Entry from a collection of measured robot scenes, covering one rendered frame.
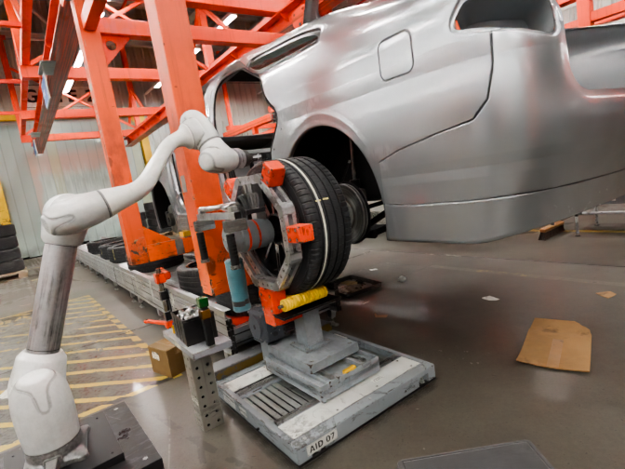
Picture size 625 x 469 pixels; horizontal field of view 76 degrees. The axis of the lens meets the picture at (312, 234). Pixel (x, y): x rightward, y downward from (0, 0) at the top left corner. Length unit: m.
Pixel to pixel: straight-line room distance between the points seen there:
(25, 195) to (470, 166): 13.88
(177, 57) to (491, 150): 1.58
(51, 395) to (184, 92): 1.48
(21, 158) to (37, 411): 13.43
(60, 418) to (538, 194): 1.67
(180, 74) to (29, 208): 12.57
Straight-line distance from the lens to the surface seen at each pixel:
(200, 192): 2.21
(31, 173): 14.70
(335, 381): 1.92
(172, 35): 2.36
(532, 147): 1.50
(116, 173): 4.08
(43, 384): 1.52
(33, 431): 1.54
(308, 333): 2.08
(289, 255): 1.69
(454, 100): 1.53
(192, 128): 1.69
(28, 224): 14.63
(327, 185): 1.80
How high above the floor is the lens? 1.07
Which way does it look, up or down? 8 degrees down
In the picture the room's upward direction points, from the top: 9 degrees counter-clockwise
